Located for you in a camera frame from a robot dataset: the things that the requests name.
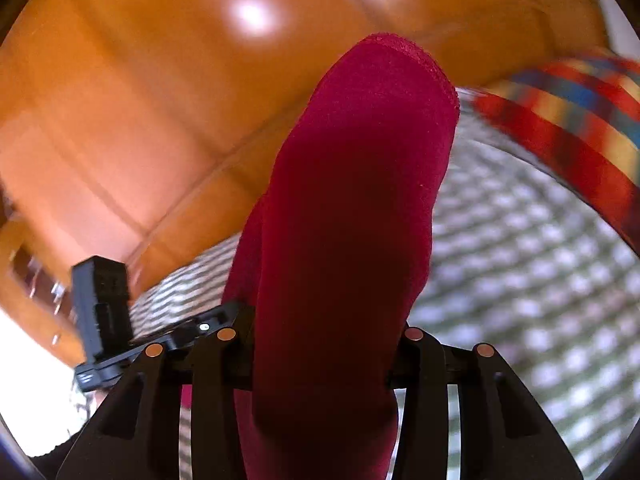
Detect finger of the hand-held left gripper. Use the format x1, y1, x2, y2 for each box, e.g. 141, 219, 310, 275
170, 302, 247, 351

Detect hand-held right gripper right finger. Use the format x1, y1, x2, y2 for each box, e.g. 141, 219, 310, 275
387, 327, 585, 480

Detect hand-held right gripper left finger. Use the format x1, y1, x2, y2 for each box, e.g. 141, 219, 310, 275
56, 307, 257, 480

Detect red leggings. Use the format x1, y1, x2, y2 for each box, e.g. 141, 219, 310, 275
180, 32, 461, 480

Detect green white checkered bedsheet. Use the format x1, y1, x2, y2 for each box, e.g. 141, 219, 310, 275
127, 85, 640, 480

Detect orange wooden headboard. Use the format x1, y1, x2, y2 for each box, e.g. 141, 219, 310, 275
0, 0, 616, 368

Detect multicoloured checkered cloth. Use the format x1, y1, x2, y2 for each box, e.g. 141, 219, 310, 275
472, 55, 640, 256

